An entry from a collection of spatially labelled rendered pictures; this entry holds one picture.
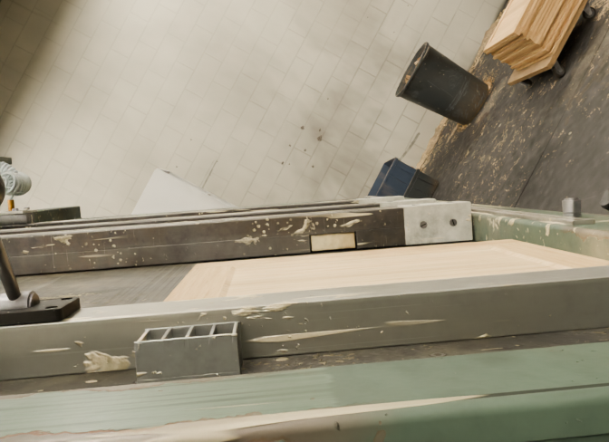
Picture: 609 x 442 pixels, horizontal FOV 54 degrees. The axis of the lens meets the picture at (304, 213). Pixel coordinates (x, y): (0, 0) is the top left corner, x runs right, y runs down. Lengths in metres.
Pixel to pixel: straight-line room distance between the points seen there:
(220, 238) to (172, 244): 0.09
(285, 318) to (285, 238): 0.63
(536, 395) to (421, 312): 0.25
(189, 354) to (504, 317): 0.24
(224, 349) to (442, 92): 4.79
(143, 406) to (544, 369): 0.16
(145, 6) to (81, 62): 0.82
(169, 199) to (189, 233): 3.54
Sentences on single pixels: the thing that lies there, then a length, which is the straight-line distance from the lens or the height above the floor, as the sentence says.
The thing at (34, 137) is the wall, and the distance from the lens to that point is 6.37.
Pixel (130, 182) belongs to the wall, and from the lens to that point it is 6.10.
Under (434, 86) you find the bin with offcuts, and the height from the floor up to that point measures 0.43.
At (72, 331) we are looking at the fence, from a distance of 0.48.
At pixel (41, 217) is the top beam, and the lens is 2.11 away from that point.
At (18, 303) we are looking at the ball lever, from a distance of 0.51.
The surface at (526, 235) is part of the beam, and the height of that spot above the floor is 0.90.
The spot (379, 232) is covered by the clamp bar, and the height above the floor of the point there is 1.04.
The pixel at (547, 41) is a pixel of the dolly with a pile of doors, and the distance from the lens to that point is 3.97.
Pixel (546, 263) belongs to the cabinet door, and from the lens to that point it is 0.75.
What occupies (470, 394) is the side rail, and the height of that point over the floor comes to 1.17.
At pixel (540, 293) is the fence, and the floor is 1.04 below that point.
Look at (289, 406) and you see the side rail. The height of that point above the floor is 1.22.
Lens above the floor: 1.26
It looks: 4 degrees down
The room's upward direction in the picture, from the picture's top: 62 degrees counter-clockwise
